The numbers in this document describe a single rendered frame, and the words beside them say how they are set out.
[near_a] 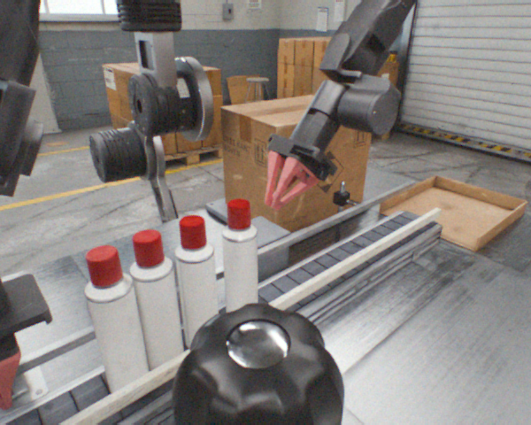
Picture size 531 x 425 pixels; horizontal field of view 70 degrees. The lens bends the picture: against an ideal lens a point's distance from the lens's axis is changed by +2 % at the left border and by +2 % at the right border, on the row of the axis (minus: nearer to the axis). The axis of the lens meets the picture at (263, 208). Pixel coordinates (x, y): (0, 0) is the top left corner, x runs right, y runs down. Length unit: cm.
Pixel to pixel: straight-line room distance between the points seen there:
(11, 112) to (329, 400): 25
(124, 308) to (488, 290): 69
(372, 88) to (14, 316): 47
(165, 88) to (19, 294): 63
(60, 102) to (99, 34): 103
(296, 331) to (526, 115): 451
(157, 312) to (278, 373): 34
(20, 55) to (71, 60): 551
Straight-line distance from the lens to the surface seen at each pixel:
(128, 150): 137
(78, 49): 581
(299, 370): 17
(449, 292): 85
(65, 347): 54
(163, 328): 51
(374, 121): 53
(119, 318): 47
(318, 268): 75
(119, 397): 52
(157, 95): 90
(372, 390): 63
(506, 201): 127
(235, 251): 53
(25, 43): 29
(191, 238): 48
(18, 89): 29
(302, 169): 54
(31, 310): 36
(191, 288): 51
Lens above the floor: 131
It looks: 26 degrees down
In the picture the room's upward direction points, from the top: straight up
